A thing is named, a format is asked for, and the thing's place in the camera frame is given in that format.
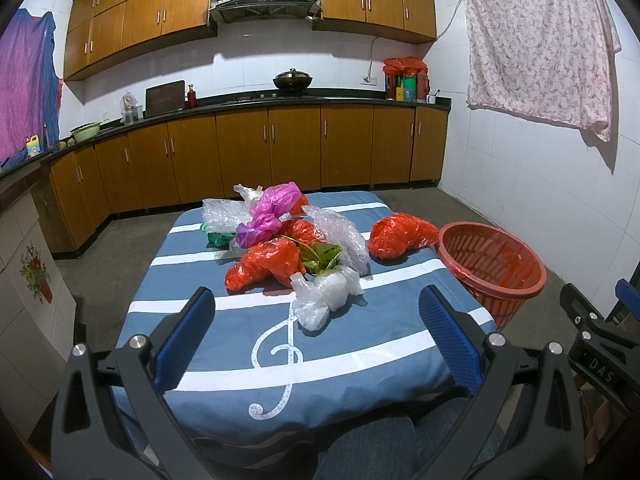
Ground red bag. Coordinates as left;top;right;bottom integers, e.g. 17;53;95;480
224;237;306;292
368;212;439;260
279;195;326;246

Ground white plastic bag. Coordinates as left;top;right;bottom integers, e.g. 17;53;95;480
290;264;362;332

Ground long bubble wrap sheet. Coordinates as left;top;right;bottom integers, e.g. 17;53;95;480
302;205;370;276

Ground light green plastic bag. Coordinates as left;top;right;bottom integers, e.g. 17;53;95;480
290;238;342;275

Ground magenta plastic bag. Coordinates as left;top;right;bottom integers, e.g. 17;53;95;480
235;182;303;249

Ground red bag back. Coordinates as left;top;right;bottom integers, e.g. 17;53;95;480
279;195;326;246

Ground dark green plastic bag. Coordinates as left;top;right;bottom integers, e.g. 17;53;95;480
201;224;235;250

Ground clear plastic bag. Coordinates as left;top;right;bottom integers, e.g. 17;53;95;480
233;184;264;208

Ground red plastic waste basket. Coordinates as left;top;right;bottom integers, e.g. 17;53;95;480
437;221;547;328

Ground blue striped table cloth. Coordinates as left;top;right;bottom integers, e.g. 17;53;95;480
120;209;495;448

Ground wooden lower cabinets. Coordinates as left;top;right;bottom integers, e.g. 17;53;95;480
34;104;448;255

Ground wooden cabinets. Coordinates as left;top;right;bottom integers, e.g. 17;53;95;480
63;0;437;80
34;104;448;255

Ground pink floral hanging cloth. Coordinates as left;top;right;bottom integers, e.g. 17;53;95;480
462;0;620;142

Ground yellow detergent bottle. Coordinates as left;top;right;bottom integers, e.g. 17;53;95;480
25;136;41;158

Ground green basin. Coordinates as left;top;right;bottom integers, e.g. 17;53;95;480
70;122;101;143

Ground red bag covered appliance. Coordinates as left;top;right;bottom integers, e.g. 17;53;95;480
383;56;430;103

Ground glass jar with bag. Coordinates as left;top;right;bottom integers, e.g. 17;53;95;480
122;92;143;125

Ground black counter top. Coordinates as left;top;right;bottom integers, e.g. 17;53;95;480
0;88;452;181

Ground dark cutting board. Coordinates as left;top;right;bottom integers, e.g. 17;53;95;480
144;80;186;118

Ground red bottle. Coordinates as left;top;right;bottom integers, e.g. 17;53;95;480
186;84;196;108

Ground purple blue hanging cloth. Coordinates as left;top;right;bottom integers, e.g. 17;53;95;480
1;9;61;171

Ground black wok with lid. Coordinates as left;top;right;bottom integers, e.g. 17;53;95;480
272;68;312;94

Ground wooden upper cabinets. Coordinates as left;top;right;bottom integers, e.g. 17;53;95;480
63;0;437;80

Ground flower wall sticker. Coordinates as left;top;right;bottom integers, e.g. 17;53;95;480
20;244;53;304

